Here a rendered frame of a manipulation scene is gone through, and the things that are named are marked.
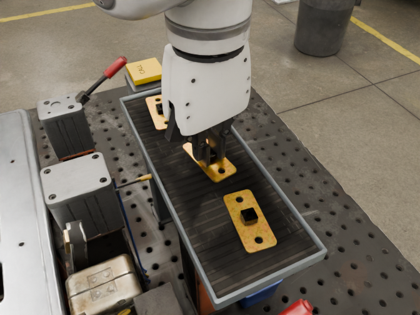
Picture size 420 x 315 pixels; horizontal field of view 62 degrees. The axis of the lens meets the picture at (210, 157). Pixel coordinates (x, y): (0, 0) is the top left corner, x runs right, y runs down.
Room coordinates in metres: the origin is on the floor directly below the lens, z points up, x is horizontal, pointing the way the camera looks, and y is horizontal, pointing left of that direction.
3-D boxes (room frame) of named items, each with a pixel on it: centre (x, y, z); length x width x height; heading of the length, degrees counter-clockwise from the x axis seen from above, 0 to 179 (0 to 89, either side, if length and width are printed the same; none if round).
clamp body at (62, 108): (0.58, 0.31, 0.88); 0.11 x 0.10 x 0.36; 115
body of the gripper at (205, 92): (0.33, 0.00, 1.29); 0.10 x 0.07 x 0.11; 125
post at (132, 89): (0.56, 0.12, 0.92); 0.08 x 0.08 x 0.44; 25
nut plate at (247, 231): (0.23, -0.05, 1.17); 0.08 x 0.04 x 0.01; 18
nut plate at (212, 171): (0.33, 0.00, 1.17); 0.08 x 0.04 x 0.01; 35
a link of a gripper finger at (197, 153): (0.32, 0.02, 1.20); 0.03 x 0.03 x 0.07; 35
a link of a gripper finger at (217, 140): (0.35, -0.02, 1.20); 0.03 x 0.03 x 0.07; 35
